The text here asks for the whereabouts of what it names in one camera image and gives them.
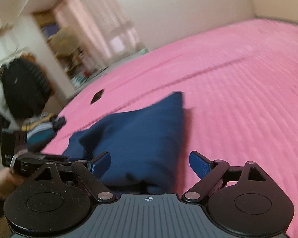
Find black smartphone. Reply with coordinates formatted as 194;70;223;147
90;89;104;105

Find person left hand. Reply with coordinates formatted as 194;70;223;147
0;168;26;200

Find teal striped sweater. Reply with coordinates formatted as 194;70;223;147
21;113;57;152

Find beige curtain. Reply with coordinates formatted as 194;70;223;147
54;0;145;67

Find navy blue sweatshirt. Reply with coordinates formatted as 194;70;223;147
63;92;185;194

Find wooden shelf with items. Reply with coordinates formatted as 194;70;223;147
33;10;104;89

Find green small box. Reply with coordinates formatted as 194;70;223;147
138;48;149;55

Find black garment under pile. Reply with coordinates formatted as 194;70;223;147
51;116;67;132

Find black hanging coats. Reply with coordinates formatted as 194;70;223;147
0;57;55;119

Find pink bed blanket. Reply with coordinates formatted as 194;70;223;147
44;19;298;237

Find standing fan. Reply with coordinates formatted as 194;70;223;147
48;27;79;59

